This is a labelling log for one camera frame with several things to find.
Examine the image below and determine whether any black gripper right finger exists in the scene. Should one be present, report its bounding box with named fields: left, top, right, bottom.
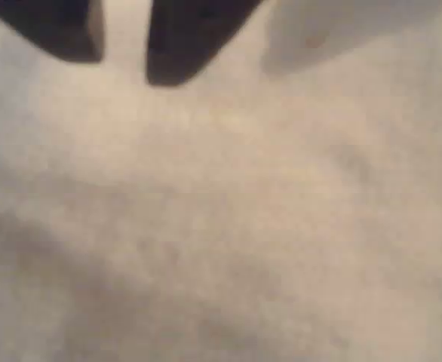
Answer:
left=144, top=0, right=266, bottom=87

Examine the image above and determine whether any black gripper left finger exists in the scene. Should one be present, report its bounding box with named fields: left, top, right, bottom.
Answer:
left=0, top=0, right=106, bottom=64

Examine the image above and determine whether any white creased cloth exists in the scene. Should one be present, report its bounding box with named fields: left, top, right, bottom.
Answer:
left=0, top=0, right=442, bottom=362

